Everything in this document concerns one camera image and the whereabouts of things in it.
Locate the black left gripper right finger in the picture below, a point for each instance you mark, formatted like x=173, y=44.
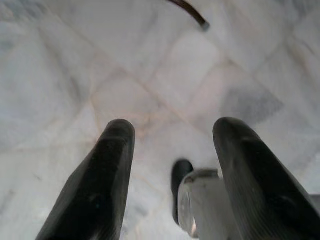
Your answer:
x=260, y=185

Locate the robot leg with black foot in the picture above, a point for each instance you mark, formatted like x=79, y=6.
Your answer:
x=202, y=200

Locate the marble-pattern folding table red edge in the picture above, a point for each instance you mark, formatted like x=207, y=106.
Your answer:
x=192, y=11

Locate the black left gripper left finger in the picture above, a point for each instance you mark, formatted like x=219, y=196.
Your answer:
x=100, y=180

